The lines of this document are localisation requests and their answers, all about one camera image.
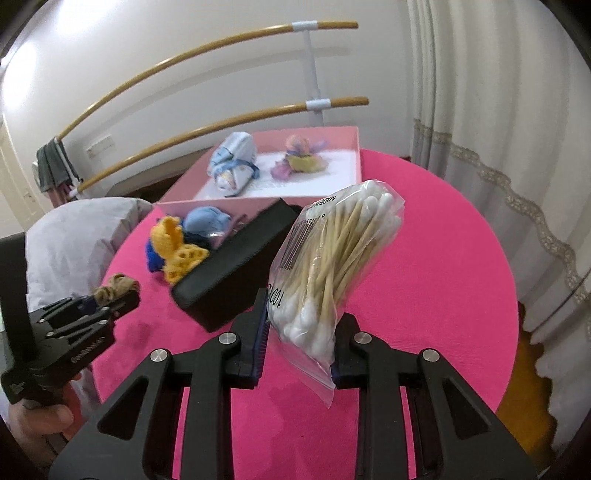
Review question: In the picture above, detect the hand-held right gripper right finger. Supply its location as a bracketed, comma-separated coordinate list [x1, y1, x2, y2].
[330, 313, 539, 480]

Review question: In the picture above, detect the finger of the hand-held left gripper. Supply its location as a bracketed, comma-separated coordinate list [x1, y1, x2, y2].
[28, 296, 100, 326]
[44, 290, 141, 344]

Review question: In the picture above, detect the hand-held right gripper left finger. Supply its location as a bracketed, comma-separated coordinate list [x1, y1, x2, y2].
[48, 287, 271, 480]

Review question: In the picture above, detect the brown fabric scrunchie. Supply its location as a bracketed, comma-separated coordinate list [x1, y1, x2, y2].
[93, 273, 140, 306]

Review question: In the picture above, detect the royal blue knit cloth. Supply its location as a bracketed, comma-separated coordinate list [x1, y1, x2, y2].
[145, 237, 169, 274]

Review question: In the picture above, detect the yellow crochet cloth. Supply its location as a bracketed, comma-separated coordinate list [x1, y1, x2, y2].
[150, 216, 211, 282]

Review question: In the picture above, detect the black rectangular case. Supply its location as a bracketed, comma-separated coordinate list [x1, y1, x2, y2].
[171, 198, 301, 333]

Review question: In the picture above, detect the clear bag of cotton swabs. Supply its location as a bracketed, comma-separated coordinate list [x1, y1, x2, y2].
[268, 180, 407, 409]

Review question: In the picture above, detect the plain light blue cloth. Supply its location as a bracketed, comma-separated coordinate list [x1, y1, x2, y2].
[182, 206, 232, 241]

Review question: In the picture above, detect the light blue patterned cloth bundle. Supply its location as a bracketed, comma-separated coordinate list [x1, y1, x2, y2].
[209, 131, 260, 198]

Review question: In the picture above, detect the pink cardboard box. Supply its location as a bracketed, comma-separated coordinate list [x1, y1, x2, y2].
[154, 126, 362, 234]

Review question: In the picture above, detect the person's left hand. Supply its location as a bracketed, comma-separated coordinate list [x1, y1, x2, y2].
[8, 401, 75, 446]

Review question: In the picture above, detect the white quilt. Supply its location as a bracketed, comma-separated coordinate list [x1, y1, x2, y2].
[25, 198, 153, 416]

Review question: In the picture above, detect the pastel pink yellow cloth bundle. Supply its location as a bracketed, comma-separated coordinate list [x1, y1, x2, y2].
[270, 134, 329, 181]

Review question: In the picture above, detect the white curtain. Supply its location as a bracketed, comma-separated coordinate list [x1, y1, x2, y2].
[406, 0, 591, 457]

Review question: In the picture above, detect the grey cloth on rail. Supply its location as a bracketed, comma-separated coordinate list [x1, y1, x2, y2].
[32, 138, 79, 195]

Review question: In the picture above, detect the white wall switch plate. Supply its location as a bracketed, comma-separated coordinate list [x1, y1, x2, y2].
[85, 135, 115, 158]

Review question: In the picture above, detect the long wooden wall rail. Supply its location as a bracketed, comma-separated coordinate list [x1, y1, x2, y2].
[76, 96, 369, 192]
[54, 20, 359, 139]

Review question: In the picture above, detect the white rail bracket post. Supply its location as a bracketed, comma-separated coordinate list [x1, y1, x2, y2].
[292, 21, 331, 127]

